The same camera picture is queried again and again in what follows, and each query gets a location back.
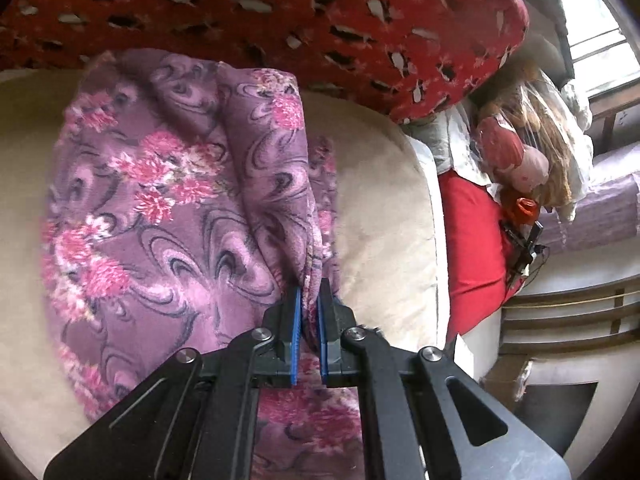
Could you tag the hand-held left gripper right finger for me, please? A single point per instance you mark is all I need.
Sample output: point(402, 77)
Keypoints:
point(322, 335)

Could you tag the orange plastic toy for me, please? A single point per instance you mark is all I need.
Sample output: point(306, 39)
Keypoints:
point(522, 210)

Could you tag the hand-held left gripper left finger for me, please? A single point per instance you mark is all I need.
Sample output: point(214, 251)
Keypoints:
point(295, 335)

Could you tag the purple bedsheet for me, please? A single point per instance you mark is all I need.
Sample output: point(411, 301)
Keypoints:
point(600, 210)

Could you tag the wooden bed frame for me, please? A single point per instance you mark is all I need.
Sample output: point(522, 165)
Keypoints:
point(575, 320)

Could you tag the beige fleece blanket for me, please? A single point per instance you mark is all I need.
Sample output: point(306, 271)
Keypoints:
point(380, 210)

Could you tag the red patterned pillow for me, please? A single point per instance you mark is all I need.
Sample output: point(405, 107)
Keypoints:
point(250, 35)

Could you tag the purple floral garment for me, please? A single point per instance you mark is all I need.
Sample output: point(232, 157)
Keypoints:
point(150, 210)

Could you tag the window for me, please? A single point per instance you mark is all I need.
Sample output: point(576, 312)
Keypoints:
point(590, 10)

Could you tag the grey pillow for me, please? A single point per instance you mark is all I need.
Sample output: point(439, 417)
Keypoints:
point(555, 25)

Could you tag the plain red cloth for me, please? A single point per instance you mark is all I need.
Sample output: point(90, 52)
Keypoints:
point(470, 250)

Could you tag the pale grey cloth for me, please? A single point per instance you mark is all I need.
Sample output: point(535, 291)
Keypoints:
point(445, 150)

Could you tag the doll in plastic wrap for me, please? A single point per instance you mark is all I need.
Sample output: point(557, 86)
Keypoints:
point(510, 155)

